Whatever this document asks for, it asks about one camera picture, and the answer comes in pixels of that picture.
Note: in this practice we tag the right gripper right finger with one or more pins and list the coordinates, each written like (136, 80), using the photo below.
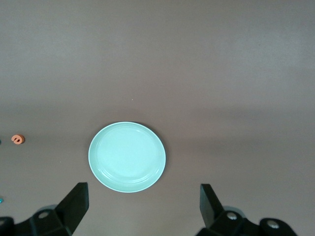
(216, 221)

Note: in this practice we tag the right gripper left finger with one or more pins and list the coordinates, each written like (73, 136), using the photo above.
(69, 216)

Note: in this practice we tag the orange foam letter e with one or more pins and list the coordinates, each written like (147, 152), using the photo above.
(21, 139)

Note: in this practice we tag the pale green plate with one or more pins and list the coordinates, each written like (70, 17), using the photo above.
(126, 157)

